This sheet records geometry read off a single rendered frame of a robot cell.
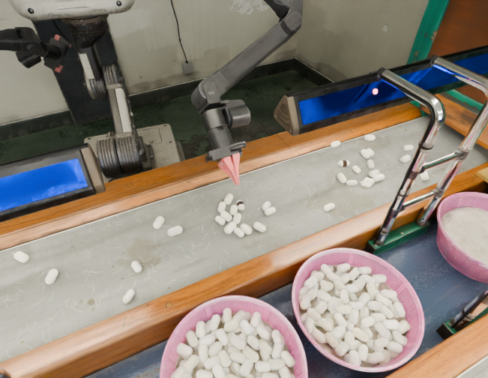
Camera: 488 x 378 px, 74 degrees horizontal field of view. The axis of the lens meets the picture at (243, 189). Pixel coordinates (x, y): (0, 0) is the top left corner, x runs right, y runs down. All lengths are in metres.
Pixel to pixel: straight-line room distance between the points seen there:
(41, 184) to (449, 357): 0.76
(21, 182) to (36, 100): 2.29
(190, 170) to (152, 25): 1.89
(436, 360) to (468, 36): 0.97
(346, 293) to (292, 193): 0.33
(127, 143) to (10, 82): 1.77
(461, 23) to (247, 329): 1.13
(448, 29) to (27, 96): 2.53
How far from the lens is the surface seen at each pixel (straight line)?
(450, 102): 1.33
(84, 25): 1.19
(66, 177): 0.56
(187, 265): 0.80
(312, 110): 0.66
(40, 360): 0.77
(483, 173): 1.18
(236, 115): 0.88
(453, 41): 1.37
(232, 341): 0.71
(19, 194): 0.57
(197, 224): 0.87
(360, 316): 0.79
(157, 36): 2.79
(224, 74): 0.91
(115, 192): 0.98
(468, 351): 0.80
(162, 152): 1.57
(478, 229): 1.06
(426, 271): 0.98
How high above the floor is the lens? 1.41
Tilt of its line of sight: 44 degrees down
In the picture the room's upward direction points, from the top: straight up
